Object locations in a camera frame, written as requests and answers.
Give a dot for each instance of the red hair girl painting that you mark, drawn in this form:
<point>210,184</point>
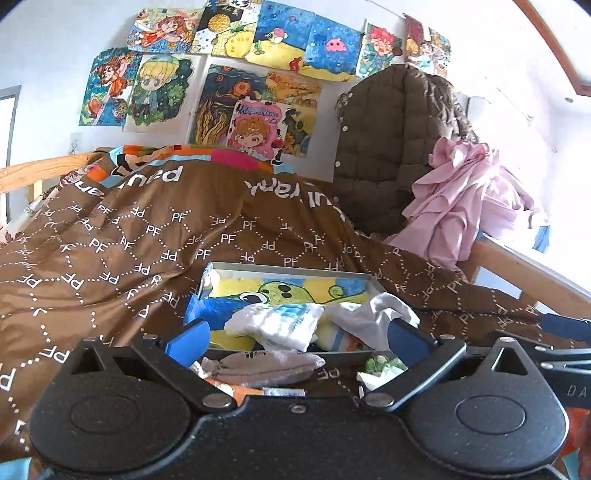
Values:
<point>108,88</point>

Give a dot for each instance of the dark blue starry painting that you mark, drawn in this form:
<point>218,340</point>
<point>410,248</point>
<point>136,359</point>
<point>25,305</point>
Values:
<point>226,85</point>

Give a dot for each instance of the pineapple yellow painting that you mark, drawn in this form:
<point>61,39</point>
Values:
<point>226,28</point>

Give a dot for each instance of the yellow beach fish painting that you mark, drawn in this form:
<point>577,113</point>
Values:
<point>281,36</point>

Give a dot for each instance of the wooden bed frame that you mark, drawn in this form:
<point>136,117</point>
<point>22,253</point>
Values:
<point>538,283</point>

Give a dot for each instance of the pink anime girl painting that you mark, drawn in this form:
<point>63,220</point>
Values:
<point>258,128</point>

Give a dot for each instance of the grey plush sock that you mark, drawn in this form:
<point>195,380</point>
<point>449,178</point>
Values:
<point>262,368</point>

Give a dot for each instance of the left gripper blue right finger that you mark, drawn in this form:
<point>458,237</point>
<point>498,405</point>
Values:
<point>428,359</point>

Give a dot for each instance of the flying girl painting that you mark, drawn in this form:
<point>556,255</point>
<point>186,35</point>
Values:
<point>164,30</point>

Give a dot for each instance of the blue jellyfish painting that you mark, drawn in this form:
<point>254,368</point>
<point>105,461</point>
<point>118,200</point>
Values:
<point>332,51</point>

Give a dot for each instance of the grey white cloth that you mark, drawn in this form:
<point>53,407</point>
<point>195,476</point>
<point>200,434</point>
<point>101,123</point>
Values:
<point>370,321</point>

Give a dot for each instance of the colourful orange bedsheet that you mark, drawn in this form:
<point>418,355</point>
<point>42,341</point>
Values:
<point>123,163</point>

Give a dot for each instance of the grey box with frog drawing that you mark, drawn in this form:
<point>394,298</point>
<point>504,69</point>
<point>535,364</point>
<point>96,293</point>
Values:
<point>225,288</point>

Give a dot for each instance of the white blue cloth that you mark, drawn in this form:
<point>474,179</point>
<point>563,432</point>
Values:
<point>288,326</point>

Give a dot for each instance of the pink cloth garment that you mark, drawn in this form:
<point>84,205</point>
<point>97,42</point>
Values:
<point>467,192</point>

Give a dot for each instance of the brown quilted jacket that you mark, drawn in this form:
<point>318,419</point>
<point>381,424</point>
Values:
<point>390,123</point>

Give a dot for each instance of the blond boy anime painting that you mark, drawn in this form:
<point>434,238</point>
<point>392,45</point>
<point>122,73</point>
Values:
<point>162,94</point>

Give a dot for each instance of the brown PF patterned blanket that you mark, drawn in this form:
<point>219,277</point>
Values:
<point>109,261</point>

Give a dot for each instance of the green bead glass bottle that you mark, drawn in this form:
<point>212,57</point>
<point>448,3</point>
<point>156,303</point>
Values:
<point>380,370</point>

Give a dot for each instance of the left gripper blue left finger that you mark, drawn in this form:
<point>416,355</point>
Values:
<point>169,360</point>

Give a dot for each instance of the orange white medicine box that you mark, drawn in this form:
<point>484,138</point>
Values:
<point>240,392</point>

